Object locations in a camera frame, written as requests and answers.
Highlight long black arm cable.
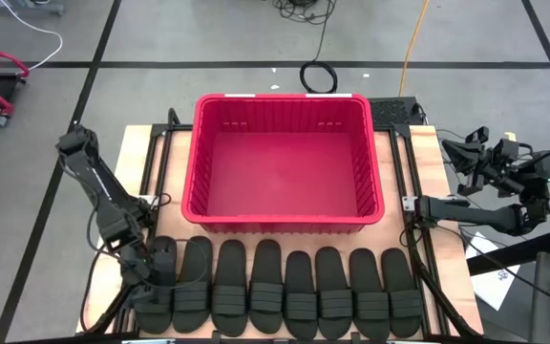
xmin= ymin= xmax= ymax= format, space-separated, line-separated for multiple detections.
xmin=79 ymin=238 xmax=133 ymax=333

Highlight yellow floor cable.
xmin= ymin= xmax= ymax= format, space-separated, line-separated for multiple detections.
xmin=397 ymin=0 xmax=432 ymax=98

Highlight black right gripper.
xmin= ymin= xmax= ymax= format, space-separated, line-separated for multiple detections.
xmin=440 ymin=138 xmax=524 ymax=197

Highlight white paper sheet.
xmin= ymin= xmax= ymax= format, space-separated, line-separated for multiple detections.
xmin=463 ymin=231 xmax=522 ymax=312

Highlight tangled black cables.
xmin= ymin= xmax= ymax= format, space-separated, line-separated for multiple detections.
xmin=272 ymin=0 xmax=338 ymax=25

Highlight black floor beam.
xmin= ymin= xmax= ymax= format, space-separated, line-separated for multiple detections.
xmin=465 ymin=230 xmax=550 ymax=277

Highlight white floor cable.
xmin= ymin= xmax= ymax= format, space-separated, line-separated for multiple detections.
xmin=0 ymin=0 xmax=64 ymax=72

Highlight coiled black floor cable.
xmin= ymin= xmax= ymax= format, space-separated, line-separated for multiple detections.
xmin=299 ymin=18 xmax=339 ymax=95

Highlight red plastic bin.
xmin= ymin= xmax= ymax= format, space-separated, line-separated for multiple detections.
xmin=180 ymin=93 xmax=386 ymax=235

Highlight grey metal floor base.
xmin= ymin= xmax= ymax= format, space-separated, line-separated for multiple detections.
xmin=0 ymin=0 xmax=66 ymax=16

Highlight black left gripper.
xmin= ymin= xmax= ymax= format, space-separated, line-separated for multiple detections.
xmin=117 ymin=241 xmax=178 ymax=310

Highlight black perforated box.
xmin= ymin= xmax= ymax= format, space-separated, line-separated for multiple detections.
xmin=368 ymin=97 xmax=424 ymax=128

